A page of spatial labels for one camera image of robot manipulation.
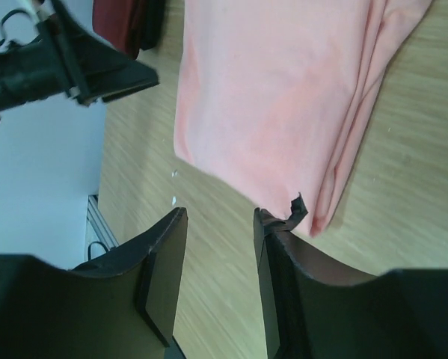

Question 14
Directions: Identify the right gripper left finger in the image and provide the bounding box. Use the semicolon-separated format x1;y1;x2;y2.
0;207;188;358

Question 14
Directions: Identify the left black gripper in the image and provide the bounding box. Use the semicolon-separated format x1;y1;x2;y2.
0;1;159;112

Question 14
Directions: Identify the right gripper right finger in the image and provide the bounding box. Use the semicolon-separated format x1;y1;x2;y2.
254;197;448;358

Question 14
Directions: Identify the pink t-shirt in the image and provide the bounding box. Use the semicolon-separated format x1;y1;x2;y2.
174;1;430;236

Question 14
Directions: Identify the folded dark red t-shirt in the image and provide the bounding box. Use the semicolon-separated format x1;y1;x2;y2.
92;0;147;59

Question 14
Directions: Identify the folded black t-shirt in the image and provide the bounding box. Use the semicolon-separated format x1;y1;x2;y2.
140;0;169;51

